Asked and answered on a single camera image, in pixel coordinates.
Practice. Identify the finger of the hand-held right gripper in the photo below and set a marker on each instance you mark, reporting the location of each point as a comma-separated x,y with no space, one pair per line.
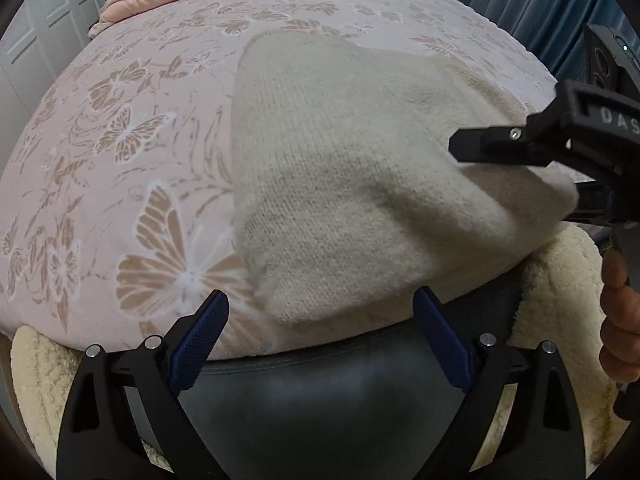
595,205
500,145

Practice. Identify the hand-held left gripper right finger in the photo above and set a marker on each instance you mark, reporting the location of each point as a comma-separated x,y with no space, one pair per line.
442,340

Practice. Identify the dark leather bed footboard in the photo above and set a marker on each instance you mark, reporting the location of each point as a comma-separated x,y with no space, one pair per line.
325,410

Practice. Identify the cream fleece blanket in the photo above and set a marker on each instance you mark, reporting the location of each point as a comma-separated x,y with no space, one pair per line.
560,285

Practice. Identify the blue curtain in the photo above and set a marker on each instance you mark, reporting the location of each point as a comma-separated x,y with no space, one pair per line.
525,5

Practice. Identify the cream knit sweater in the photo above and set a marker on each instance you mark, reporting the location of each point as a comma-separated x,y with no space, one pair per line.
350,185

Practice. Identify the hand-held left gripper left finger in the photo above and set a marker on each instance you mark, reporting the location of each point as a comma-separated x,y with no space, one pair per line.
200,342

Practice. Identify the pink butterfly bedsheet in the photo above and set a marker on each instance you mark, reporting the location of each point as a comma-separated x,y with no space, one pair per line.
125,185

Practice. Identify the white wardrobe doors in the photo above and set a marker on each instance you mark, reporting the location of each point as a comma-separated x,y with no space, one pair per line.
35,30

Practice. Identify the person's right hand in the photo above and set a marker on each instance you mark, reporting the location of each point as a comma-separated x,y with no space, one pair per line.
622,330

